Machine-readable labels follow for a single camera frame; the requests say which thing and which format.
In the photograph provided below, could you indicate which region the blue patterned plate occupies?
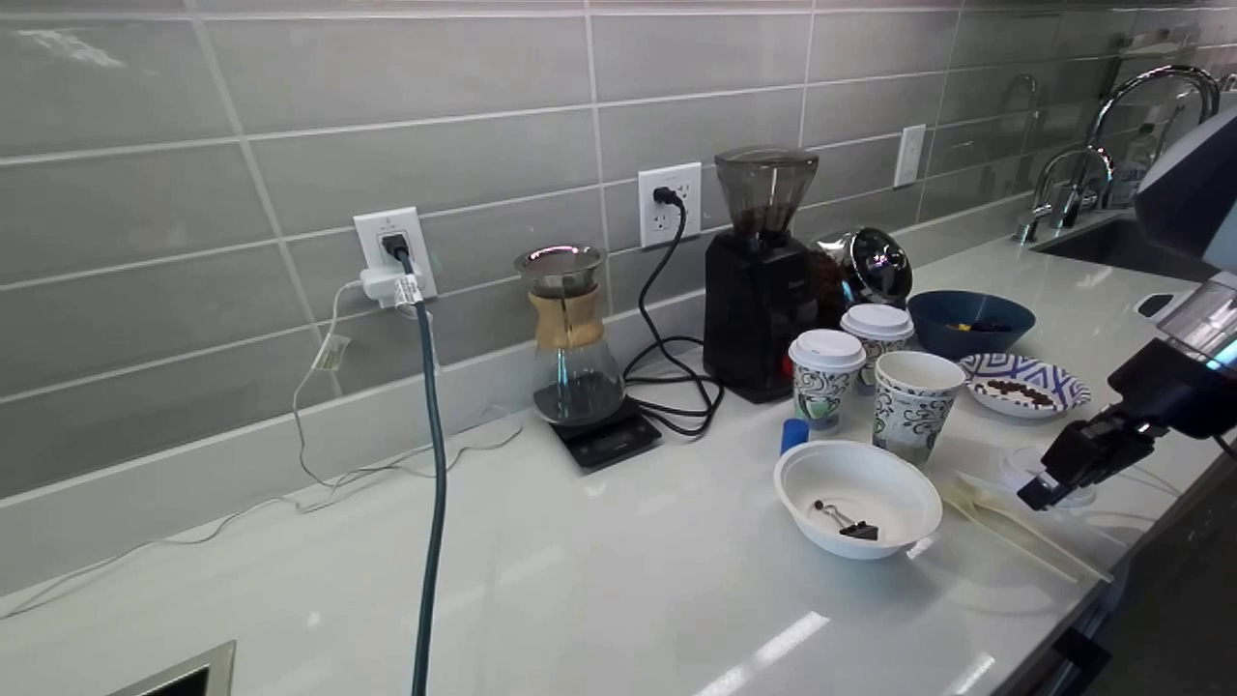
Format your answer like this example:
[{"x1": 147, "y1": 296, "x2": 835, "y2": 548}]
[{"x1": 955, "y1": 347, "x2": 1094, "y2": 427}]

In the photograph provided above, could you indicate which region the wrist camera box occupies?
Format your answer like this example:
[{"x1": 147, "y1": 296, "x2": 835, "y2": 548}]
[{"x1": 1154, "y1": 271, "x2": 1237, "y2": 374}]

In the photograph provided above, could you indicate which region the black grinder power cable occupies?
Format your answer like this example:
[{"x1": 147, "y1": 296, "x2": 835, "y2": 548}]
[{"x1": 620, "y1": 185, "x2": 726, "y2": 445}]

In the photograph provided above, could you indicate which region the dark blue bowl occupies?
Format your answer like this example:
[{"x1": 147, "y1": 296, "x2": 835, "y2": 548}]
[{"x1": 906, "y1": 287, "x2": 1040, "y2": 364}]

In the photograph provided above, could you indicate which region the white outlet with adapter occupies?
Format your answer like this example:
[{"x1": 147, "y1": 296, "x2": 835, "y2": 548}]
[{"x1": 350, "y1": 203, "x2": 440, "y2": 312}]

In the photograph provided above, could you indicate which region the dark thick power cord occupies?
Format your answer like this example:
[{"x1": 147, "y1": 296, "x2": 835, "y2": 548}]
[{"x1": 381, "y1": 234, "x2": 454, "y2": 696}]

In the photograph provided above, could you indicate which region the white outlet with black plug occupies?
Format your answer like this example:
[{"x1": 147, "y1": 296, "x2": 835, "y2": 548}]
[{"x1": 634, "y1": 159, "x2": 709, "y2": 253}]

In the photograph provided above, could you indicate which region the white ceramic bowl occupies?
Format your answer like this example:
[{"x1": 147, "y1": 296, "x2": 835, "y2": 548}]
[{"x1": 768, "y1": 436, "x2": 948, "y2": 564}]

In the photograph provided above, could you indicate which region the thin white cable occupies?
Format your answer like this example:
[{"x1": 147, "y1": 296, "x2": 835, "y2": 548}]
[{"x1": 0, "y1": 280, "x2": 534, "y2": 626}]

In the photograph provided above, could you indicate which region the black digital scale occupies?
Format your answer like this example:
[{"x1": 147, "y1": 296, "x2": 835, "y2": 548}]
[{"x1": 551, "y1": 400, "x2": 665, "y2": 477}]

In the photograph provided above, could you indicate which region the open patterned paper cup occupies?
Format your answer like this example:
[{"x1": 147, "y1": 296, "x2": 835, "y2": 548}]
[{"x1": 869, "y1": 347, "x2": 969, "y2": 467}]

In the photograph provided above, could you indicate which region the cream plastic fork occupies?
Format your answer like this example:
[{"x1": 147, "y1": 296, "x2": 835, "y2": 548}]
[{"x1": 945, "y1": 467, "x2": 1113, "y2": 593}]

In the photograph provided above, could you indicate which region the empty white wall outlet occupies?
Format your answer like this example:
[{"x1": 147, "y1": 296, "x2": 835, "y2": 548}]
[{"x1": 888, "y1": 120, "x2": 932, "y2": 195}]

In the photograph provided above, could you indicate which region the lidded patterned paper cup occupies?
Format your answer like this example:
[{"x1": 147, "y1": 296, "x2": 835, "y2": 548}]
[
  {"x1": 787, "y1": 324, "x2": 869, "y2": 435},
  {"x1": 835, "y1": 300, "x2": 921, "y2": 390}
]

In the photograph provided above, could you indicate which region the small dark clip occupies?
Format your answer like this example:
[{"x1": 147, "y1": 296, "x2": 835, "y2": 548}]
[{"x1": 808, "y1": 494, "x2": 884, "y2": 547}]

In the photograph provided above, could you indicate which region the glass pour-over carafe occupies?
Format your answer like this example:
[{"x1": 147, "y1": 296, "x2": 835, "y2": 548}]
[{"x1": 513, "y1": 240, "x2": 631, "y2": 435}]

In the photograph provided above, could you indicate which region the small chrome faucet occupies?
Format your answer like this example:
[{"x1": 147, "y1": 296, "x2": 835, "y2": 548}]
[{"x1": 1018, "y1": 144, "x2": 1113, "y2": 253}]

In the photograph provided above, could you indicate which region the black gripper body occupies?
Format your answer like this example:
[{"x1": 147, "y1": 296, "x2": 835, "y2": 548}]
[{"x1": 1040, "y1": 406, "x2": 1163, "y2": 494}]

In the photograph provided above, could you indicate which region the kitchen sink basin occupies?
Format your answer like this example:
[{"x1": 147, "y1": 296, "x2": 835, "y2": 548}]
[{"x1": 1029, "y1": 204, "x2": 1223, "y2": 287}]

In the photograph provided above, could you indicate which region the chrome round kettle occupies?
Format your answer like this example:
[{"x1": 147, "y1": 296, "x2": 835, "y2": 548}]
[{"x1": 817, "y1": 225, "x2": 921, "y2": 312}]

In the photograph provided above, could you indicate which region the tall chrome arched faucet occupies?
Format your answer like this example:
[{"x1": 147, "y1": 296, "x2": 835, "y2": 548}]
[{"x1": 1082, "y1": 60, "x2": 1231, "y2": 180}]

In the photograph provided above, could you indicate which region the black coffee grinder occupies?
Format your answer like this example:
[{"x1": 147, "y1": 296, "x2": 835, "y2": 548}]
[{"x1": 699, "y1": 144, "x2": 848, "y2": 406}]

